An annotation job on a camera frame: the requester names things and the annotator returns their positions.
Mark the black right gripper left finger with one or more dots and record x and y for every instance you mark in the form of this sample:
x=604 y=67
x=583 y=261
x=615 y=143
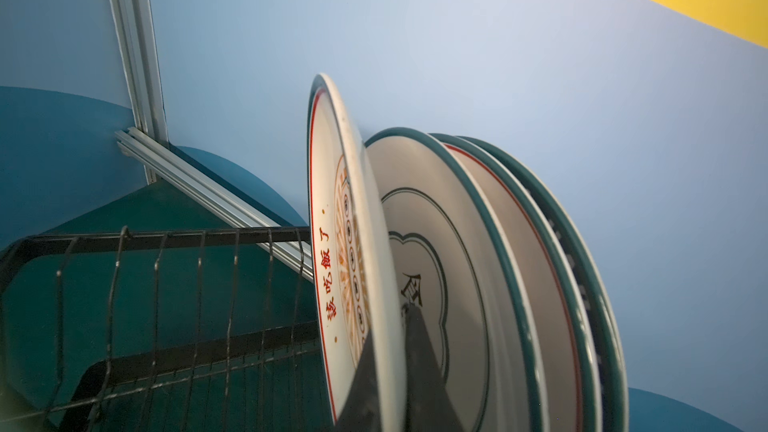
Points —
x=361 y=411

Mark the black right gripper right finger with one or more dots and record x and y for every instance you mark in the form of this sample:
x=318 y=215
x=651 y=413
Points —
x=428 y=406

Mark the orange sunburst plate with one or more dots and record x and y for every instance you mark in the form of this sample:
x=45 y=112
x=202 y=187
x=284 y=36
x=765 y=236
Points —
x=354 y=274
x=560 y=315

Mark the white cloud emblem plate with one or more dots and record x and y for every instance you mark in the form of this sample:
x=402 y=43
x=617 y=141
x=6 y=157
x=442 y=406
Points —
x=455 y=263

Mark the black wire dish rack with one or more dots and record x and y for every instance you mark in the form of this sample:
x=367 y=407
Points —
x=202 y=330

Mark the green rim lettered plate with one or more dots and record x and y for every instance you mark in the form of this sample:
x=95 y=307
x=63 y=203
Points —
x=611 y=360

